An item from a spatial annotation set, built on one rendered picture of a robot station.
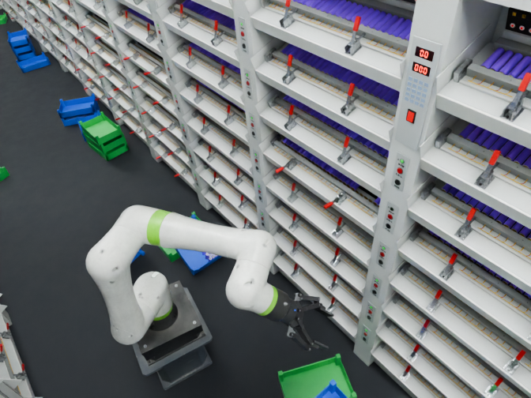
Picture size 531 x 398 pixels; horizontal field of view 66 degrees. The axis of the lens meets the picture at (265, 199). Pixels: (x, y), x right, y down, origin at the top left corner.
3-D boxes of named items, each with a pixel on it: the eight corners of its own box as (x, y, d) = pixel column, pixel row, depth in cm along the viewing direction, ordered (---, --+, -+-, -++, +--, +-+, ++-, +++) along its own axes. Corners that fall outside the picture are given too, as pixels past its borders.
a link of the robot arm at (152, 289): (133, 321, 169) (121, 294, 156) (152, 290, 180) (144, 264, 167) (160, 331, 166) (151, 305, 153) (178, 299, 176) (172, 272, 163)
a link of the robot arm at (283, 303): (275, 315, 115) (282, 284, 119) (249, 316, 123) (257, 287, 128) (290, 322, 118) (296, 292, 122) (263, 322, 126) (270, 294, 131)
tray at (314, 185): (375, 238, 142) (372, 226, 134) (265, 159, 177) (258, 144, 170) (413, 198, 145) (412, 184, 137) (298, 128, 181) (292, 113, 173)
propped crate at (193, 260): (221, 257, 247) (223, 252, 240) (193, 275, 239) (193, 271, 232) (193, 219, 256) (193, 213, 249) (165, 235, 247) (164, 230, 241)
